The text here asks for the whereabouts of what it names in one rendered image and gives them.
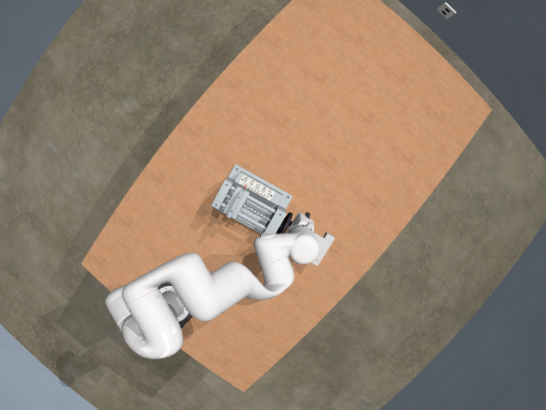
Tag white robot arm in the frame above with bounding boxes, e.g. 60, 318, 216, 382
105, 222, 335, 359

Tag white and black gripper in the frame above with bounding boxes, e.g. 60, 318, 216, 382
286, 212, 314, 233

